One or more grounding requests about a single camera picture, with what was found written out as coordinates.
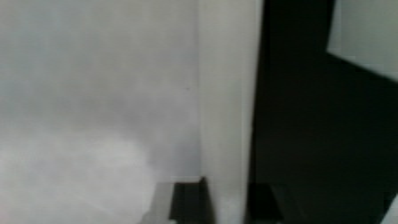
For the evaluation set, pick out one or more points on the white desk top tray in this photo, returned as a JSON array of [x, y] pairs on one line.
[[126, 95]]

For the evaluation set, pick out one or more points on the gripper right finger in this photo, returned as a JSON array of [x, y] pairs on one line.
[[263, 212]]

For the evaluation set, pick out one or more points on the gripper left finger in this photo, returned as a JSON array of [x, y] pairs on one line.
[[190, 206]]

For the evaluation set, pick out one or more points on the white right fence bar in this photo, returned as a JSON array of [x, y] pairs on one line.
[[363, 39]]

